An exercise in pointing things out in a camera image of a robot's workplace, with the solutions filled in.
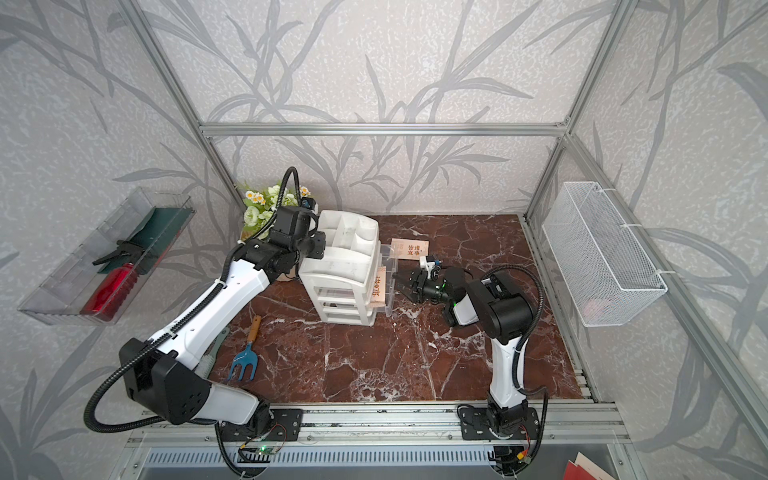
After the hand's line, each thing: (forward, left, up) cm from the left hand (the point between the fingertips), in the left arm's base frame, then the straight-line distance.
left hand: (316, 238), depth 81 cm
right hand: (-5, -22, -14) cm, 26 cm away
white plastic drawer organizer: (-12, -9, -1) cm, 15 cm away
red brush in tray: (-23, +34, +10) cm, 42 cm away
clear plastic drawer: (-7, -20, -15) cm, 26 cm away
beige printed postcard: (-8, -17, -16) cm, 24 cm away
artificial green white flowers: (+8, +17, +3) cm, 19 cm away
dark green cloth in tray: (-6, +37, +7) cm, 38 cm away
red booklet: (-50, -66, -23) cm, 85 cm away
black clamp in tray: (-13, +36, +9) cm, 39 cm away
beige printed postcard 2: (+16, -28, -25) cm, 41 cm away
